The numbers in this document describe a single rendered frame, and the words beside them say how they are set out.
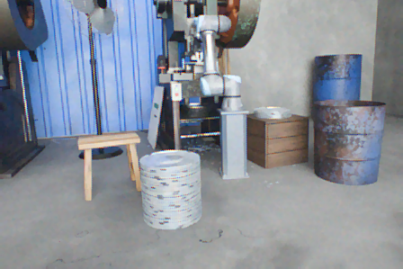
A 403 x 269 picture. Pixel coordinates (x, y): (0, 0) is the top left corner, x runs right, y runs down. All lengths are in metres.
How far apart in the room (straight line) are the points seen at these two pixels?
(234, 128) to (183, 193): 0.70
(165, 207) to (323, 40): 3.95
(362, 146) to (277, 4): 2.94
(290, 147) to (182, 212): 1.13
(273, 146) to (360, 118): 0.61
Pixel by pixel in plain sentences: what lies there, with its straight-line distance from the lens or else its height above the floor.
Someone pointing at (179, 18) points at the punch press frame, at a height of 1.16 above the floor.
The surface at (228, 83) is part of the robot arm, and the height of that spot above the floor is 0.63.
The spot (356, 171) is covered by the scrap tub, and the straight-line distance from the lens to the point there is 1.99.
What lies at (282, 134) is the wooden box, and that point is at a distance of 2.19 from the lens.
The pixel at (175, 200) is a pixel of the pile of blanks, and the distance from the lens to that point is 1.35.
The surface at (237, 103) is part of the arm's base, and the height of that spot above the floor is 0.50.
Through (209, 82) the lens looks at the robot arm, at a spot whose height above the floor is 0.64.
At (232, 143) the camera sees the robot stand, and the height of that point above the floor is 0.24.
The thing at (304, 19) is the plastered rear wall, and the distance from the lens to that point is 4.68.
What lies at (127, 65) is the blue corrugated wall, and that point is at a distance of 3.74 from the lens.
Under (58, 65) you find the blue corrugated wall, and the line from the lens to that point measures 3.76.
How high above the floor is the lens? 0.69
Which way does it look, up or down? 9 degrees down
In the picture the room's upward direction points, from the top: 2 degrees counter-clockwise
